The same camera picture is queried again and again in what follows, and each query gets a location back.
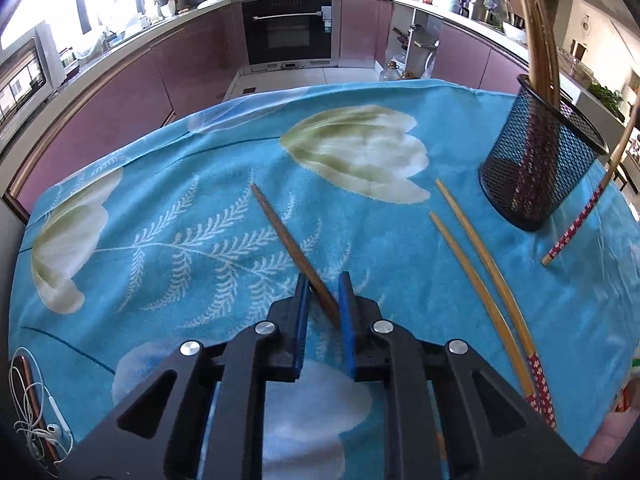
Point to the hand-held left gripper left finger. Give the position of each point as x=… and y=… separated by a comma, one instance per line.
x=301, y=310

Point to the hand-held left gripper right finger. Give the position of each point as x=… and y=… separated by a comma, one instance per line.
x=346, y=320

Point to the dark brown wooden chopstick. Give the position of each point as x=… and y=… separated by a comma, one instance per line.
x=285, y=235

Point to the black mesh utensil holder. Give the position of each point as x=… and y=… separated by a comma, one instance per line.
x=530, y=180

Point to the bamboo chopstick red floral end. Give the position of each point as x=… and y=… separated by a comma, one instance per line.
x=475, y=285
x=575, y=225
x=485, y=260

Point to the bunch of bamboo chopsticks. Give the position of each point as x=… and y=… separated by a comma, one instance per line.
x=537, y=50

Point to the blue floral tablecloth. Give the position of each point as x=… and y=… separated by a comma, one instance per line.
x=200, y=200

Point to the pink kitchen cabinets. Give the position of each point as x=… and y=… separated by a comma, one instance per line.
x=150, y=85

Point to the black built-in oven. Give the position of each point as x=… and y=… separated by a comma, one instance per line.
x=287, y=30

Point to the person's pink clothing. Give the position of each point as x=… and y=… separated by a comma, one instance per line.
x=615, y=440

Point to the microwave oven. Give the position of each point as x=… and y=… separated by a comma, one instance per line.
x=25, y=75

